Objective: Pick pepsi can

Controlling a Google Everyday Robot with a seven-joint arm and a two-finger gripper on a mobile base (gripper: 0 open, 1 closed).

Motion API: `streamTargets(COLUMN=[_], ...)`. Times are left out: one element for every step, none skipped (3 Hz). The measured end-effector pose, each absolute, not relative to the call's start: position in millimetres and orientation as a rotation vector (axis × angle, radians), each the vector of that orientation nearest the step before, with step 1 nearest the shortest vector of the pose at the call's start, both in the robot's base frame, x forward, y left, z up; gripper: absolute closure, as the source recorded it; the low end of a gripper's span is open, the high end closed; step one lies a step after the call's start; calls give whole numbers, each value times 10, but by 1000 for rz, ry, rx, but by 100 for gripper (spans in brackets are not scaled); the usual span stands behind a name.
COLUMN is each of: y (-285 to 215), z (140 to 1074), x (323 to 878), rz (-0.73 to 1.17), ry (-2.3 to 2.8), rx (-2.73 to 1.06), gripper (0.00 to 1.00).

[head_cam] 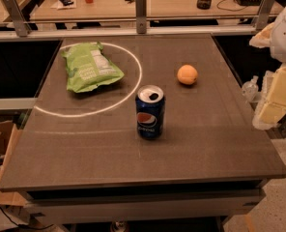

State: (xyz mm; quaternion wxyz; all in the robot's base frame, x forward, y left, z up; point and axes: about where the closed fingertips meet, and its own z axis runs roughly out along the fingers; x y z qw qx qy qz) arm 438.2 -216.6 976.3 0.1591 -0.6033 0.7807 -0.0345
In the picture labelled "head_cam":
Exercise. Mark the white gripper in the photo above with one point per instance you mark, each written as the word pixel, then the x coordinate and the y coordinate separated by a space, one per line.
pixel 272 107

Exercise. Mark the blue pepsi can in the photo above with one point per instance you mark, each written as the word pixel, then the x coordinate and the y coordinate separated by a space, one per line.
pixel 150 107

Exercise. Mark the clear glass bottle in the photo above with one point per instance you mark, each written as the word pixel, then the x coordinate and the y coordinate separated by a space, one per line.
pixel 250 88

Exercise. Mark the orange fruit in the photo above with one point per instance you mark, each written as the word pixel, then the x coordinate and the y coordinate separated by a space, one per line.
pixel 187 75

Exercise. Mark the black mesh cup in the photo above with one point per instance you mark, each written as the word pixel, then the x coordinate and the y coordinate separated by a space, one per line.
pixel 204 4

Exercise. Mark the green chip bag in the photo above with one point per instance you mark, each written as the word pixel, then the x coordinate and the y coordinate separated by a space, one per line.
pixel 88 69

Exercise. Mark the wooden back desk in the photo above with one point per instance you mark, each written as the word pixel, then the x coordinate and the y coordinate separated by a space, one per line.
pixel 156 9

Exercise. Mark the right metal bracket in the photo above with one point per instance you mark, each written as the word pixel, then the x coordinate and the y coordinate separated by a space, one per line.
pixel 260 21

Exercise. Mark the metal bracket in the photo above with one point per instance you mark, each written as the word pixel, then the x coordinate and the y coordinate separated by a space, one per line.
pixel 21 27
pixel 141 13
pixel 260 21

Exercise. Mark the middle metal bracket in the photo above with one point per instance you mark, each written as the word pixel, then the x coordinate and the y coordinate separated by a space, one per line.
pixel 141 13

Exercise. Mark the left metal bracket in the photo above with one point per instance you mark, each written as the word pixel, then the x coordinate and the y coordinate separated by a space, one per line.
pixel 21 27

